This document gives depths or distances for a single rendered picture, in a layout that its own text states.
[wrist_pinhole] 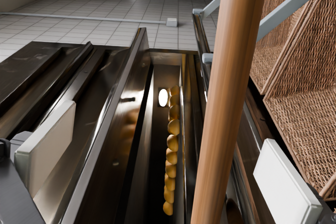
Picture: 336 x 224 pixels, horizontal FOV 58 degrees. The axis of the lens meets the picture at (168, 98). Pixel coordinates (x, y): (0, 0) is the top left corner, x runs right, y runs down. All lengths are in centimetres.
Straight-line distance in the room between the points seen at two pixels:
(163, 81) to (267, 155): 169
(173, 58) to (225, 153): 158
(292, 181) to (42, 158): 13
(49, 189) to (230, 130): 69
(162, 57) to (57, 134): 166
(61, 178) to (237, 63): 74
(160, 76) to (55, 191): 117
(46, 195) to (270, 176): 73
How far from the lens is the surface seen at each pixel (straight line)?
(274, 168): 20
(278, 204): 19
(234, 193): 33
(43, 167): 17
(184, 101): 127
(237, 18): 22
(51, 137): 17
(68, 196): 65
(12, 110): 130
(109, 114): 88
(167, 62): 184
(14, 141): 17
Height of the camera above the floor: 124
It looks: level
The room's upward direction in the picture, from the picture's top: 87 degrees counter-clockwise
